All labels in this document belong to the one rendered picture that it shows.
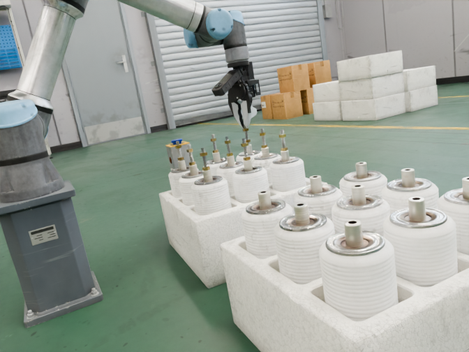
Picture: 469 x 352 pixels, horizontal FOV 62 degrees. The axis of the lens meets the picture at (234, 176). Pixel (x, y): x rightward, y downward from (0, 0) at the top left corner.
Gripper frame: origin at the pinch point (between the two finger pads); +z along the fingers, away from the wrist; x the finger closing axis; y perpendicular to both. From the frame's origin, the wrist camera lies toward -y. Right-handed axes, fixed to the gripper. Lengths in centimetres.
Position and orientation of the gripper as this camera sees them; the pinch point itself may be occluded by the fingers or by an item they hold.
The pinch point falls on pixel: (243, 124)
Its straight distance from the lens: 131.0
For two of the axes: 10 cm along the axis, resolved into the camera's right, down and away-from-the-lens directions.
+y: 6.5, -2.7, 7.1
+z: 1.6, 9.6, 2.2
